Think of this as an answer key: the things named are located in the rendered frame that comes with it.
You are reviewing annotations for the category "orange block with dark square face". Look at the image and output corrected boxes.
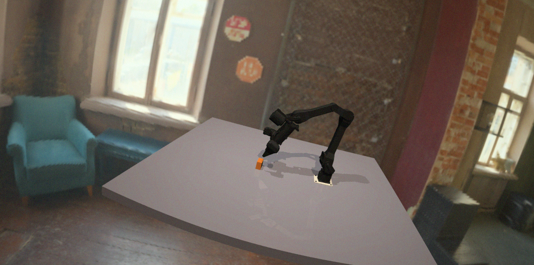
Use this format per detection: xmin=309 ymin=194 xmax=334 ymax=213
xmin=256 ymin=158 xmax=264 ymax=170

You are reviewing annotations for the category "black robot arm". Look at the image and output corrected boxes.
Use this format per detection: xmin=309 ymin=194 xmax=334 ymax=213
xmin=263 ymin=103 xmax=354 ymax=184

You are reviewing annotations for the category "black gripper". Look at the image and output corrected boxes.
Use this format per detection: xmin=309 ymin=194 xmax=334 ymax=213
xmin=262 ymin=128 xmax=288 ymax=157

